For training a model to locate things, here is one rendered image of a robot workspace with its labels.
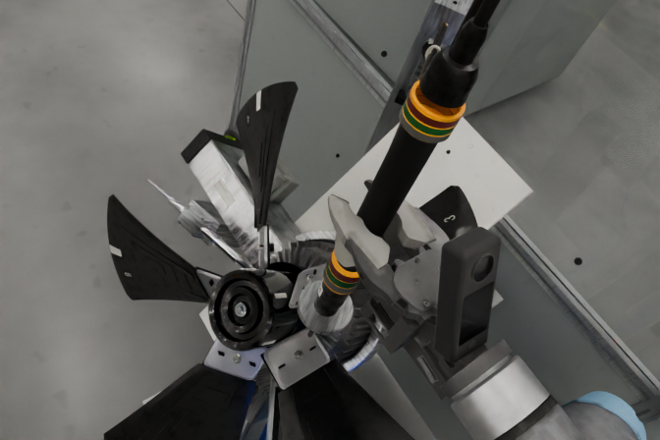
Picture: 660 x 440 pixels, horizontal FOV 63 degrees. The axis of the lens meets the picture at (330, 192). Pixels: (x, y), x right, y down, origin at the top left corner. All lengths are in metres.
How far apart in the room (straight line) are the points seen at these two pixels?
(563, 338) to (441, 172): 0.63
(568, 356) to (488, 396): 1.01
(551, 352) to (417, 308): 1.05
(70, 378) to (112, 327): 0.21
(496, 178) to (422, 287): 0.51
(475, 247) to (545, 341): 1.09
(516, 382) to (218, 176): 0.75
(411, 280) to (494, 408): 0.12
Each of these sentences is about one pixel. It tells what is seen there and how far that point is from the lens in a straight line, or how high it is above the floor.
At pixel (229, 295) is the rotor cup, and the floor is 1.22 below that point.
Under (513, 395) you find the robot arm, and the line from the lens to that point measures 0.49.
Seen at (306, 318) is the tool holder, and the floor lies 1.37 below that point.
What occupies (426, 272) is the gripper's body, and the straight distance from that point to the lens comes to 0.50.
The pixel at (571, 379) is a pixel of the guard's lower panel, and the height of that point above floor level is 0.82.
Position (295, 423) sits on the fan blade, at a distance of 0.83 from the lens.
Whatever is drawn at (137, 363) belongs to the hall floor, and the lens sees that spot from 2.10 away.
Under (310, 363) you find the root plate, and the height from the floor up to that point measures 1.18.
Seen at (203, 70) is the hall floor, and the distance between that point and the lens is 3.01.
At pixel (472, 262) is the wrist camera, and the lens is 0.43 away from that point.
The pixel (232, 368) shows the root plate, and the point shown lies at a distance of 0.93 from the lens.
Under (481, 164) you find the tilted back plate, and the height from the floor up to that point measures 1.34.
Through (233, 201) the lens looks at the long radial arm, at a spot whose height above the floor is 1.12.
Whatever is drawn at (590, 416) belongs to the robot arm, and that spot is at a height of 1.47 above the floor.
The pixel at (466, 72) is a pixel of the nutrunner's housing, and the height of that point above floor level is 1.76.
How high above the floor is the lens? 1.97
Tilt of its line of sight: 50 degrees down
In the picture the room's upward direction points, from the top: 22 degrees clockwise
